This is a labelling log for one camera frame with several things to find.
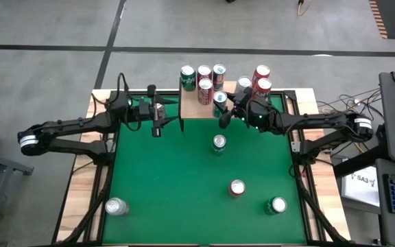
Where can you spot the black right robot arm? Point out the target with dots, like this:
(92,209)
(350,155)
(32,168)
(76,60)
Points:
(321,120)

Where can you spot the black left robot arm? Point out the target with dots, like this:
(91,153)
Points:
(81,125)

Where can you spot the black metal table frame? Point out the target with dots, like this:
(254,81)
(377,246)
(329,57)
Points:
(307,93)

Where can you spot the green Sprite can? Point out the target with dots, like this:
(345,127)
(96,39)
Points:
(219,141)
(188,79)
(278,204)

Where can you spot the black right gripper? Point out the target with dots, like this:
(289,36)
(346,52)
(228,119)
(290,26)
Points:
(259,116)

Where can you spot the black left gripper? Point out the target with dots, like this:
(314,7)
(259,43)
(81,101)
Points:
(154,113)

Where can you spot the wooden shelf black metal frame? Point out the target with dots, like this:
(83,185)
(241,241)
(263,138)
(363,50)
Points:
(192,109)

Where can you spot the silver soda can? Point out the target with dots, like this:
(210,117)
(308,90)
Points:
(114,206)

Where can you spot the white pink soda can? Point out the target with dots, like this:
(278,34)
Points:
(243,82)

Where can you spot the green table mat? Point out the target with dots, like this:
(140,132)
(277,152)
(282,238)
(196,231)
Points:
(190,223)

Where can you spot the black desk support bar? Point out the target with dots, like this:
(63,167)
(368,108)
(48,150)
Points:
(358,161)

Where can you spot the red Fanta strawberry can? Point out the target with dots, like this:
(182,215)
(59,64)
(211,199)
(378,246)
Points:
(261,72)
(263,85)
(237,187)

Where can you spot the white paper sign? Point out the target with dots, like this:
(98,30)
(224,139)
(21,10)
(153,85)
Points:
(360,190)

